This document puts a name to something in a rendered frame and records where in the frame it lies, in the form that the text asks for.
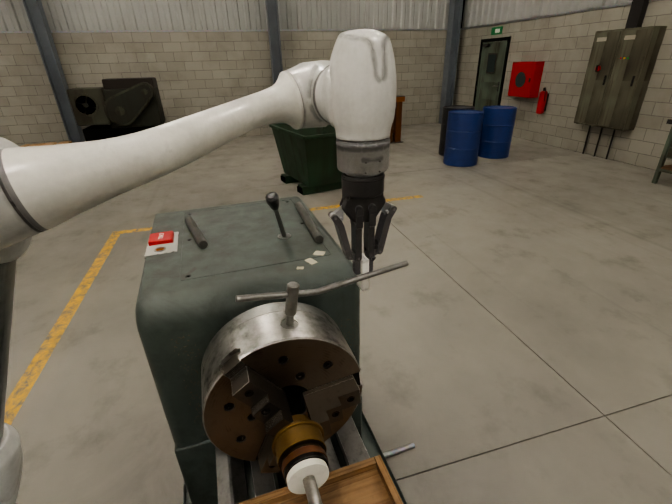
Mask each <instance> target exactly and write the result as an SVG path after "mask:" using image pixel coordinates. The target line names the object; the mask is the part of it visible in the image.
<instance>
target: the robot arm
mask: <svg viewBox="0 0 672 504"><path fill-rule="evenodd" d="M396 91H397V84H396V66H395V58H394V52H393V48H392V44H391V41H390V38H389V37H388V36H387V35H386V34H384V33H382V32H380V31H378V30H374V29H355V30H349V31H345V32H342V33H340V34H339V35H338V38H337V40H336V42H335V45H334V48H333V51H332V54H331V58H330V61H329V60H319V61H311V62H303V63H300V64H298V65H296V66H294V67H292V68H290V69H288V70H285V71H282V72H280V74H279V76H278V79H277V81H276V83H275V84H274V85H272V86H271V87H269V88H267V89H264V90H262V91H259V92H256V93H254V94H251V95H248V96H245V97H242V98H239V99H236V100H233V101H230V102H227V103H225V104H222V105H219V106H216V107H213V108H210V109H207V110H204V111H201V112H198V113H195V114H192V115H189V116H186V117H183V118H180V119H177V120H174V121H171V122H168V123H165V124H162V125H159V126H156V127H153V128H150V129H146V130H143V131H139V132H136V133H132V134H128V135H123V136H119V137H114V138H108V139H102V140H95V141H87V142H78V143H67V144H57V145H46V146H29V147H19V146H18V145H17V144H15V143H13V142H11V141H9V140H7V139H5V138H2V137H0V504H15V503H16V499H17V495H18V491H19V486H20V481H21V476H22V469H23V450H22V447H21V441H20V436H19V433H18V431H17V430H16V429H15V428H14V427H12V426H11V425H9V424H7V423H5V422H4V417H5V404H6V391H7V378H8V365H9V352H10V339H11V326H12V313H13V300H14V287H15V274H16V261H17V259H18V258H19V257H20V256H21V255H22V254H23V253H24V252H25V251H26V250H27V249H28V248H29V246H30V244H31V240H32V236H34V235H36V234H39V233H41V232H44V231H46V230H49V229H52V228H54V227H56V226H58V225H60V224H61V223H63V222H65V221H67V220H69V219H71V218H73V217H75V216H77V215H79V214H80V213H82V212H85V211H87V210H89V209H91V208H93V207H95V206H97V205H99V204H101V203H103V202H105V201H107V200H110V199H112V198H114V197H116V196H118V195H121V194H123V193H125V192H128V191H130V190H132V189H134V188H137V187H139V186H141V185H144V184H146V183H149V182H151V181H153V180H155V179H158V178H160V177H162V176H165V175H167V174H169V173H171V172H173V171H175V170H178V169H180V168H182V167H184V166H186V165H188V164H190V163H191V162H193V161H195V160H197V159H199V158H201V157H203V156H204V155H206V154H208V153H210V152H212V151H214V150H215V149H217V148H219V147H221V146H223V145H224V144H226V143H228V142H230V141H232V140H234V139H235V138H237V137H239V136H241V135H243V134H245V133H247V132H249V131H251V130H253V129H256V128H258V127H262V126H265V125H269V124H274V123H286V124H288V125H290V126H291V127H292V128H294V129H296V130H297V129H304V128H316V127H326V126H327V125H331V126H332V127H334V128H335V131H336V146H337V168H338V170H339V171H340V172H342V174H341V179H342V199H341V201H340V207H339V208H337V209H336V210H335V211H334V212H333V211H330V212H329V213H328V216H329V217H330V219H331V220H332V221H333V222H334V225H335V229H336V232H337V235H338V239H339V242H340V246H341V249H342V252H343V254H344V256H345V257H346V258H347V259H348V260H352V267H353V268H352V270H353V272H354V273H355V275H361V274H364V273H367V272H370V271H373V261H374V260H375V259H376V257H375V255H377V254H382V252H383V249H384V245H385V242H386V238H387V234H388V230H389V226H390V223H391V219H392V217H393V215H394V214H395V212H396V210H397V207H396V206H394V205H393V204H391V203H390V202H386V199H385V197H384V194H383V192H384V177H385V174H384V173H383V172H385V171H386V170H387V169H388V168H389V149H390V132H391V127H392V123H393V120H394V116H395V108H396ZM380 211H381V214H380V217H379V221H378V225H377V229H376V233H375V226H376V217H377V215H378V214H379V212H380ZM343 213H345V214H346V215H347V216H348V217H349V219H350V223H351V248H350V244H349V241H348V237H347V233H346V230H345V226H344V224H343V222H342V221H343V219H344V217H343ZM363 222H364V253H365V255H364V254H363V253H362V228H363Z"/></svg>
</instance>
